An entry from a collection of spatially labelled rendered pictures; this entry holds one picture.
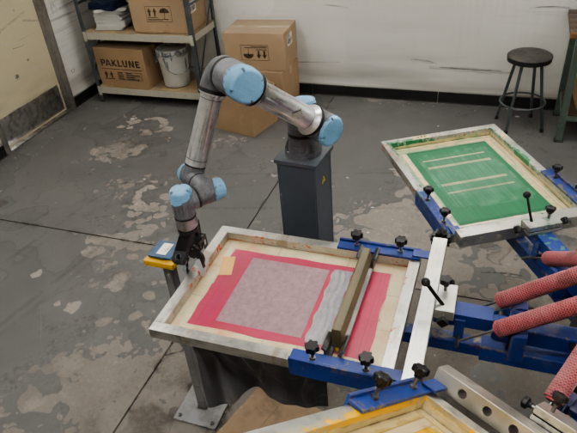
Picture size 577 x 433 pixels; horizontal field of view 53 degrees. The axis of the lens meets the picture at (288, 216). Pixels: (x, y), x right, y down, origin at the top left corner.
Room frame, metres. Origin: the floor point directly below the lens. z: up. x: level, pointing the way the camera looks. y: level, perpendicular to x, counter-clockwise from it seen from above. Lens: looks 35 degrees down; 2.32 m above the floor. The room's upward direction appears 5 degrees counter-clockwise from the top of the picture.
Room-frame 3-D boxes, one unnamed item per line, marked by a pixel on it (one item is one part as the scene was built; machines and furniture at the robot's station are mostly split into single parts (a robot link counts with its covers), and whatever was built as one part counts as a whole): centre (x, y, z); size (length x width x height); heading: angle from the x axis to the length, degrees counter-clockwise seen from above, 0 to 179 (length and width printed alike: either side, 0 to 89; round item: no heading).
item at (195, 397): (1.79, 0.49, 0.48); 0.22 x 0.22 x 0.96; 68
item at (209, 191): (1.70, 0.27, 1.28); 0.11 x 0.11 x 0.08; 31
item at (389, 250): (1.64, -0.32, 0.97); 0.30 x 0.05 x 0.07; 68
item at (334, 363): (1.12, -0.11, 0.97); 0.30 x 0.05 x 0.07; 68
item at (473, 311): (1.26, -0.51, 1.02); 0.17 x 0.06 x 0.05; 68
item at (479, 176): (1.97, -0.84, 1.05); 1.08 x 0.61 x 0.23; 8
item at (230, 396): (1.30, 0.14, 0.74); 0.46 x 0.04 x 0.42; 68
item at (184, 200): (1.63, 0.35, 1.28); 0.09 x 0.08 x 0.11; 121
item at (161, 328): (1.47, 0.01, 0.97); 0.79 x 0.58 x 0.04; 68
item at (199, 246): (1.64, 0.35, 1.12); 0.09 x 0.08 x 0.12; 158
